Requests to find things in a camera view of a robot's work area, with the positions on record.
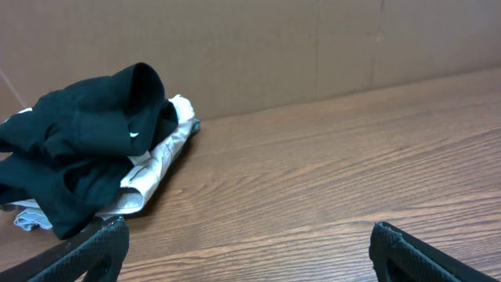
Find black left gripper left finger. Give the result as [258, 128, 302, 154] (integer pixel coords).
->
[1, 216, 129, 282]

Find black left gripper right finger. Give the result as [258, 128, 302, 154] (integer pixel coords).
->
[369, 222, 497, 282]

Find grey folded garment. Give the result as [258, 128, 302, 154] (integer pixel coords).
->
[13, 119, 202, 232]

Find beige folded garment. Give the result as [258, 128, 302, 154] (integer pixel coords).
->
[0, 93, 196, 220]

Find black folded garment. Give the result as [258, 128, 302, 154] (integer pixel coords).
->
[1, 63, 178, 240]

